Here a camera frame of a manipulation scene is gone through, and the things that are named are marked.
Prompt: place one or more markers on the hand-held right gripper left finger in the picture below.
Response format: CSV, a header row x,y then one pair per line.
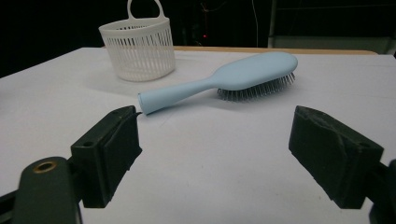
x,y
102,161

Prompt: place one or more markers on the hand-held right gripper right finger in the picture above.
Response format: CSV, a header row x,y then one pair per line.
x,y
333,155

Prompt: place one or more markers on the white slotted plastic basket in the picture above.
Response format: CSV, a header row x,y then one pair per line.
x,y
140,56

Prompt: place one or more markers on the light blue hairbrush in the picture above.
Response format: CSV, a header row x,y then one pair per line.
x,y
249,71

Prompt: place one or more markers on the white paper sheet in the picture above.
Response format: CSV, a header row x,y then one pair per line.
x,y
218,155

